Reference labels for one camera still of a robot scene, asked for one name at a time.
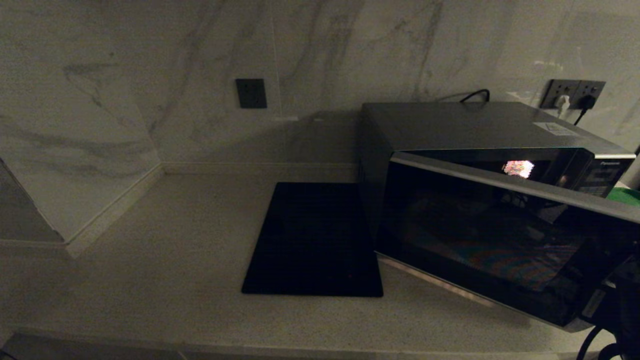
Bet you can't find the green cutting board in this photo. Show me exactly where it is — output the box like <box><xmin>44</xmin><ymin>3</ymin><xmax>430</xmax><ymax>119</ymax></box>
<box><xmin>606</xmin><ymin>187</ymin><xmax>640</xmax><ymax>207</ymax></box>

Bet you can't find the black power plug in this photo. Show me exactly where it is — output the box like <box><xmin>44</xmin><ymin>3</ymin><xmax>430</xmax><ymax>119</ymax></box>
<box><xmin>573</xmin><ymin>94</ymin><xmax>598</xmax><ymax>126</ymax></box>

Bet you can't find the black glass induction cooktop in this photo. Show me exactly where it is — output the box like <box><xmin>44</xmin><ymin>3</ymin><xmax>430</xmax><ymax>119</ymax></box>
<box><xmin>241</xmin><ymin>182</ymin><xmax>384</xmax><ymax>298</ymax></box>

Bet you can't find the grey double wall outlet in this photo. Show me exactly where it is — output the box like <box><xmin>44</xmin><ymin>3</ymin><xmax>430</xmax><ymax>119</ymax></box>
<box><xmin>539</xmin><ymin>79</ymin><xmax>607</xmax><ymax>111</ymax></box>

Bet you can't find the black blank wall panel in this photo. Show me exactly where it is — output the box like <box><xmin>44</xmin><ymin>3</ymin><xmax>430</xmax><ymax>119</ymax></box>
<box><xmin>235</xmin><ymin>78</ymin><xmax>268</xmax><ymax>110</ymax></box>

